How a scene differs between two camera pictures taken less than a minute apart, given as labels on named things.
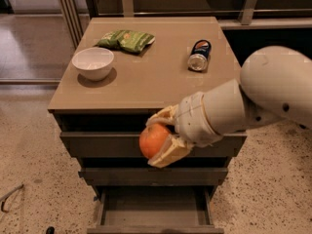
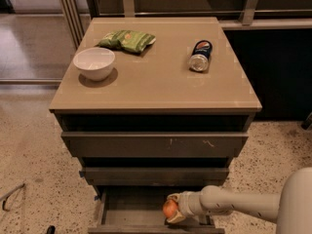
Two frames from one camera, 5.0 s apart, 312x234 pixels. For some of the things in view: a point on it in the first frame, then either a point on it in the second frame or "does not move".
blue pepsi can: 200,52 does not move
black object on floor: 50,230 does not move
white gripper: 191,118 → 188,204
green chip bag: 127,40 does not move
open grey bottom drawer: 155,210 does not move
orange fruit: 151,138 → 170,207
